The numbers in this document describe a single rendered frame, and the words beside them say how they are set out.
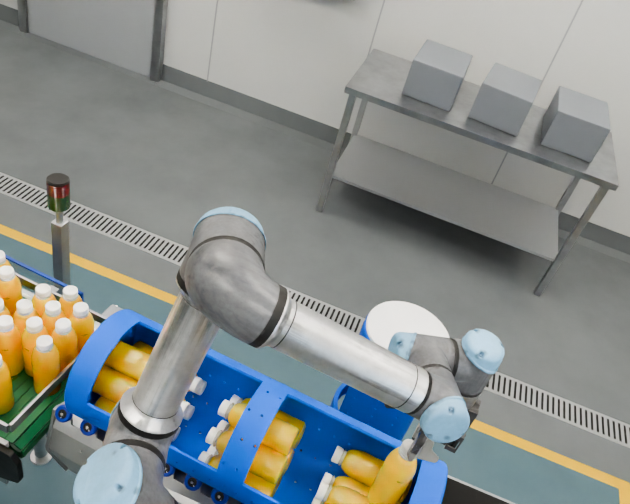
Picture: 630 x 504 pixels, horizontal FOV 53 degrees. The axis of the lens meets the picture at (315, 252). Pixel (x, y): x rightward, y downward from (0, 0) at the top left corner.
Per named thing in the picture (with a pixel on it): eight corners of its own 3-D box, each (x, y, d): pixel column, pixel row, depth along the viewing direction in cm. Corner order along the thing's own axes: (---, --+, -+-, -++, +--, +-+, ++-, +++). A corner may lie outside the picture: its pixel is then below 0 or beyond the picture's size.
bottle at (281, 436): (300, 437, 151) (231, 403, 154) (304, 424, 146) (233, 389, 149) (287, 462, 146) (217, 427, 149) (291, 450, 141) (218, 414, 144)
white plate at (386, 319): (448, 311, 210) (446, 314, 211) (368, 292, 208) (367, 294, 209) (453, 376, 189) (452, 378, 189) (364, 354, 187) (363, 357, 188)
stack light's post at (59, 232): (69, 432, 259) (60, 227, 189) (61, 427, 259) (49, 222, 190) (75, 424, 262) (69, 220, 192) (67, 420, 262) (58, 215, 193)
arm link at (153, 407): (85, 483, 109) (202, 225, 89) (105, 423, 123) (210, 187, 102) (151, 501, 113) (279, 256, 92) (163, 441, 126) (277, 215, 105)
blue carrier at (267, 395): (387, 605, 143) (429, 553, 125) (65, 433, 157) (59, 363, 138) (419, 499, 164) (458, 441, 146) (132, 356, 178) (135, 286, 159)
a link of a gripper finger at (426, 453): (428, 480, 127) (445, 450, 123) (401, 467, 128) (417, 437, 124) (430, 469, 130) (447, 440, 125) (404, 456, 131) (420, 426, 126)
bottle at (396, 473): (365, 484, 145) (392, 432, 135) (394, 490, 146) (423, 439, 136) (366, 512, 139) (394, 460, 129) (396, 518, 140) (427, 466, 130)
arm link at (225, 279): (202, 261, 79) (492, 413, 94) (209, 225, 89) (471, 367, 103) (159, 327, 83) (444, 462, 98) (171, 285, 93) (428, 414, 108)
